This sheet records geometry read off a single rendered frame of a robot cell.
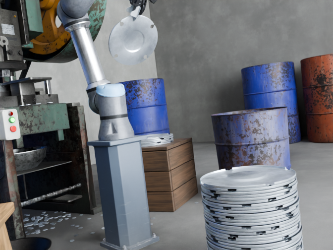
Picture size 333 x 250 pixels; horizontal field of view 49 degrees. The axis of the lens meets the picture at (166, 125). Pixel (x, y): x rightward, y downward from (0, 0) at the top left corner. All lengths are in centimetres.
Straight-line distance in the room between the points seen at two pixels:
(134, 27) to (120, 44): 12
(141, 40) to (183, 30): 320
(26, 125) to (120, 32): 68
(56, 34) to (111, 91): 102
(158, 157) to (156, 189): 17
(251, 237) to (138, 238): 62
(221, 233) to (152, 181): 94
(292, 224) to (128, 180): 67
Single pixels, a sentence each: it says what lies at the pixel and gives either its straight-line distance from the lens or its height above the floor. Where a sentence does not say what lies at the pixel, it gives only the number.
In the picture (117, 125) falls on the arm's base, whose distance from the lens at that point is 147.
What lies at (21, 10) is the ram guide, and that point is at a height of 117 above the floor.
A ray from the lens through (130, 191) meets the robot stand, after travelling 149.
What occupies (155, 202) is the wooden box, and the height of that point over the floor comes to 5.
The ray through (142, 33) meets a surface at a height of 97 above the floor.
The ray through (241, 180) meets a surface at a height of 32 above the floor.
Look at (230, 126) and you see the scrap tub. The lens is 191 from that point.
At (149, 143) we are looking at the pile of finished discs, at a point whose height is 37.
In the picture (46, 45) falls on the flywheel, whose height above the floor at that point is 102.
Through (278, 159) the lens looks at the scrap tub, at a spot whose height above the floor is 22.
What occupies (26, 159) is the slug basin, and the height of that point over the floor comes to 37.
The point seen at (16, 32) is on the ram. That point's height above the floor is 105.
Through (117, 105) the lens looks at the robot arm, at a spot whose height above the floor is 58.
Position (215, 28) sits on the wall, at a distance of 502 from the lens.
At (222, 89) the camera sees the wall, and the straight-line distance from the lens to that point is 494.
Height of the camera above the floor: 56
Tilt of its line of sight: 3 degrees down
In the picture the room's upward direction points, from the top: 7 degrees counter-clockwise
